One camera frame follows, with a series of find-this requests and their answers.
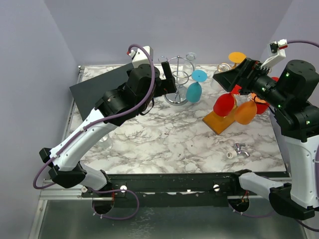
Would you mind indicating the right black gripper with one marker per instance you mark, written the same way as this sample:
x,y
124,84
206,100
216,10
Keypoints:
x,y
243,75

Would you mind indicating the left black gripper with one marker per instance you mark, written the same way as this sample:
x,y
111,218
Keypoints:
x,y
167,85

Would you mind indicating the red wine glass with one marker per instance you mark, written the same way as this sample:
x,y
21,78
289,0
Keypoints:
x,y
224,105
263,92

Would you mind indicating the orange wine glass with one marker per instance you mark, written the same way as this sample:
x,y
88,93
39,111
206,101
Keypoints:
x,y
246,112

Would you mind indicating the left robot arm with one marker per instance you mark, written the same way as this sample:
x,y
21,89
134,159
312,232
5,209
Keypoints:
x,y
114,108

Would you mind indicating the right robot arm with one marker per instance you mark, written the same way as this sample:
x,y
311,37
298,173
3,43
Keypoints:
x,y
299,123

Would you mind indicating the yellow wine glass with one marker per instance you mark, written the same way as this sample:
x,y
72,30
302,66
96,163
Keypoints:
x,y
236,58

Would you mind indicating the clear glass on silver rack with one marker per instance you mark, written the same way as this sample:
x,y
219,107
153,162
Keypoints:
x,y
189,63

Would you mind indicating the blue wine glass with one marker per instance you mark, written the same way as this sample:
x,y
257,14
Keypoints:
x,y
194,91

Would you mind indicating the chrome faucet tap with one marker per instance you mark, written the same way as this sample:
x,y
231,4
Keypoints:
x,y
240,151

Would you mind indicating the clear glass tumbler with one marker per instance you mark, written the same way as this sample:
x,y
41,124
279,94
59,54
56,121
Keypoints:
x,y
105,142

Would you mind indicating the silver wire glass rack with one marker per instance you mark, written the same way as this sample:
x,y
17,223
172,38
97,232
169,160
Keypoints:
x,y
179,97

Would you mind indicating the gold wire glass rack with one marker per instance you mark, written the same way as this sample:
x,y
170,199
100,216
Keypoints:
x,y
219,124

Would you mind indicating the black network switch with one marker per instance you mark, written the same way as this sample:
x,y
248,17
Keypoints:
x,y
95,82

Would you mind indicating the black mounting rail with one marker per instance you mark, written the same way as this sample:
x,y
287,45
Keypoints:
x,y
169,190

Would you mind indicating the aluminium frame rail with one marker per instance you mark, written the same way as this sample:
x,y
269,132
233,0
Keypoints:
x,y
77,192

